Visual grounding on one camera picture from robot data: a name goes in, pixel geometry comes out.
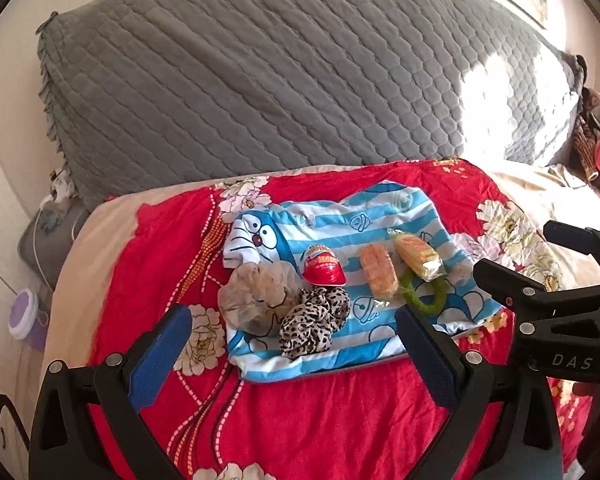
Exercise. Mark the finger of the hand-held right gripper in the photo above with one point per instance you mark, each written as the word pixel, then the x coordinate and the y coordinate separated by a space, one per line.
pixel 587 241
pixel 505 282

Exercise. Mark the grey quilted headboard cover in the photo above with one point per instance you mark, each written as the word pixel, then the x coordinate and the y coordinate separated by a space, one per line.
pixel 280 85

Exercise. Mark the pile of clothes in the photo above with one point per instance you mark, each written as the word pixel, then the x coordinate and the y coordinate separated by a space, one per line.
pixel 597 145

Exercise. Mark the red floral blanket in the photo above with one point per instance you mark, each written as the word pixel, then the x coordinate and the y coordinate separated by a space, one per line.
pixel 145 270

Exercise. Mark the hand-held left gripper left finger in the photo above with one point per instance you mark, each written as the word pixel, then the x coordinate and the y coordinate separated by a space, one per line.
pixel 155 360

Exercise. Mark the blue striped cartoon cloth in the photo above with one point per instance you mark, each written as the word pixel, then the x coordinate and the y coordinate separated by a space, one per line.
pixel 330 220

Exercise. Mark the purple lid container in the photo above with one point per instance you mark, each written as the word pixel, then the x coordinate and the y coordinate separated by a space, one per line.
pixel 22 310

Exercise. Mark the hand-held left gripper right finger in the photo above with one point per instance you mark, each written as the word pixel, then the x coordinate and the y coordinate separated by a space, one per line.
pixel 430 360

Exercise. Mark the sheer beige scrunchie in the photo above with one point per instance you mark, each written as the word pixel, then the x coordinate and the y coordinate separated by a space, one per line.
pixel 250 295

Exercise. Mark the white charger plug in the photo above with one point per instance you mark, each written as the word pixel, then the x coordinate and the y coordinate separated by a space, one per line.
pixel 60 185

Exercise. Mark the red egg toy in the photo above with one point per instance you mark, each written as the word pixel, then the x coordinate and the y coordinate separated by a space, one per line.
pixel 322 265

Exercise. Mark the yellow cake snack packet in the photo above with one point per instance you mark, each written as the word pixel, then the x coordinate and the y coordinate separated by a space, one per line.
pixel 417 255

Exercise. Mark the leopard print scrunchie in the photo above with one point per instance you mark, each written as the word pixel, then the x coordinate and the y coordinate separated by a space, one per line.
pixel 305 325

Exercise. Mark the brown bread snack packet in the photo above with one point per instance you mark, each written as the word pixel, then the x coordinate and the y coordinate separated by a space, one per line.
pixel 377 272

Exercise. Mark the grey nightstand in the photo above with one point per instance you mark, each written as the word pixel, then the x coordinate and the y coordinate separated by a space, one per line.
pixel 45 250

